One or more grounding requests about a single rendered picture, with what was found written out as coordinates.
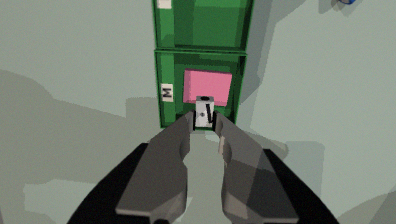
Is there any blue battery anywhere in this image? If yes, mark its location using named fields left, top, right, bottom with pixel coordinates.
left=339, top=0, right=355, bottom=5

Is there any green rack of three bins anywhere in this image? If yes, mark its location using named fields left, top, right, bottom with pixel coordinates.
left=152, top=0, right=255, bottom=129

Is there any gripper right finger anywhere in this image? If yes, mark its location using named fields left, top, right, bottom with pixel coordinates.
left=212, top=110, right=339, bottom=224

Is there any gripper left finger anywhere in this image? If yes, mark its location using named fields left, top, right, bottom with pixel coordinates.
left=67, top=109, right=196, bottom=224

